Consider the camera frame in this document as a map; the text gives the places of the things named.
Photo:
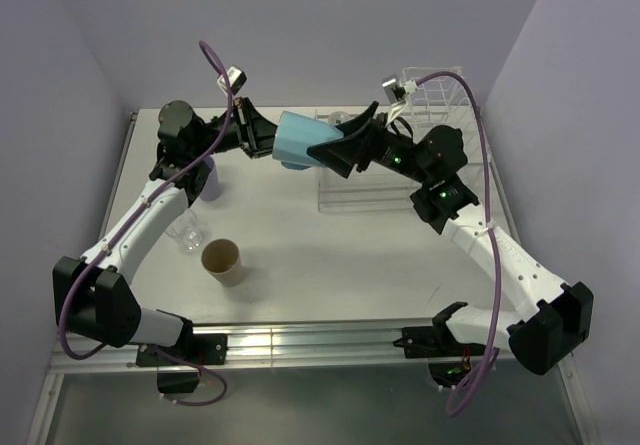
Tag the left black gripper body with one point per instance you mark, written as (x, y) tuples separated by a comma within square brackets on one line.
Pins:
[(243, 133)]

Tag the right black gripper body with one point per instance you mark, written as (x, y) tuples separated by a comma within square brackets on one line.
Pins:
[(378, 140)]

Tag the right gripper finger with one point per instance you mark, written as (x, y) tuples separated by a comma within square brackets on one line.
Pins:
[(356, 127), (340, 156)]

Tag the grey-blue ceramic cup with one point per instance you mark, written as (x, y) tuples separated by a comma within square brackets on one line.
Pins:
[(337, 118)]

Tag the light blue mug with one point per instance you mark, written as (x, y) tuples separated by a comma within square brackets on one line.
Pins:
[(295, 134)]

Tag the purple plastic cup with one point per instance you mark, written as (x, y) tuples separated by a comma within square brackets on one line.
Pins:
[(212, 188)]

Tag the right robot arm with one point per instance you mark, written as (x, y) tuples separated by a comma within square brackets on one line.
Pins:
[(550, 317)]

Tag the clear glass near left arm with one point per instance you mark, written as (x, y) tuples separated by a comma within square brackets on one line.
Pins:
[(186, 231)]

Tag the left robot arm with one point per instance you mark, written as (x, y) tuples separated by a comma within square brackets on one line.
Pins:
[(92, 294)]

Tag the beige paper cup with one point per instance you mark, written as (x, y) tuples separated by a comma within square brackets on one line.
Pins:
[(222, 260)]

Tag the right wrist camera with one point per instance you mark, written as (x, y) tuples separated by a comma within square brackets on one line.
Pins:
[(397, 93)]

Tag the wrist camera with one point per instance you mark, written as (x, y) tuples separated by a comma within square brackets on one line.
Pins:
[(397, 93), (232, 80)]

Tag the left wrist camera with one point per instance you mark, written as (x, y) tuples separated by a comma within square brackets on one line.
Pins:
[(232, 80)]

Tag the white wire dish rack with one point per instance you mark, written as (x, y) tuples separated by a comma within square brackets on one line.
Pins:
[(436, 139)]

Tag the aluminium rail frame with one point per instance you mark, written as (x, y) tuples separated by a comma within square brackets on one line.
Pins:
[(269, 346)]

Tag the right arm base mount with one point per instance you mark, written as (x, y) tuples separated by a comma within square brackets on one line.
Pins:
[(420, 342)]

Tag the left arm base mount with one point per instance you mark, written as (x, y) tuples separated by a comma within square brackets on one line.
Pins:
[(200, 349)]

